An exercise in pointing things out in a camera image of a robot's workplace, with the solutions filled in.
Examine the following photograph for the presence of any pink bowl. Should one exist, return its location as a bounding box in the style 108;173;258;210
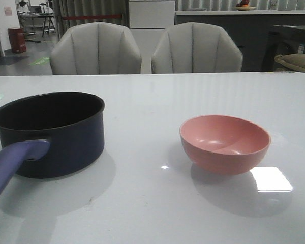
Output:
179;115;271;175

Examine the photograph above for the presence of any dark side table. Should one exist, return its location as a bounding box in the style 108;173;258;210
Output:
261;25;305;71

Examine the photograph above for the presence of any fruit plate on counter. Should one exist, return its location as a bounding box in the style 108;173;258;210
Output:
235;0;256;11

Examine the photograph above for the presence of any grey upholstered chair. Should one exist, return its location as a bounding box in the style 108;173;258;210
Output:
151;22;243;74
50;22;142;75

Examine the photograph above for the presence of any dark grey counter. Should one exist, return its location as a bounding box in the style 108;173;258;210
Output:
174;10;305;73

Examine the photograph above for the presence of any beige cushion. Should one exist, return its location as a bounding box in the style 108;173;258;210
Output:
274;54;305;73

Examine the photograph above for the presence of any dark blue saucepan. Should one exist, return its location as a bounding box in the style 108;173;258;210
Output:
0;91;105;194

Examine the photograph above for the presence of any red trash bin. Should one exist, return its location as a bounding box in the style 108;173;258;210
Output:
8;27;26;53

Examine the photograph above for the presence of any left grey upholstered chair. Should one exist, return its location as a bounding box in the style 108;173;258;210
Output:
50;22;142;75

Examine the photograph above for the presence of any white cabinet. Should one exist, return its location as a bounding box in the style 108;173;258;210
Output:
129;1;175;74

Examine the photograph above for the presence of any right grey upholstered chair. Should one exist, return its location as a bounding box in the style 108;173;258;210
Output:
151;22;243;74

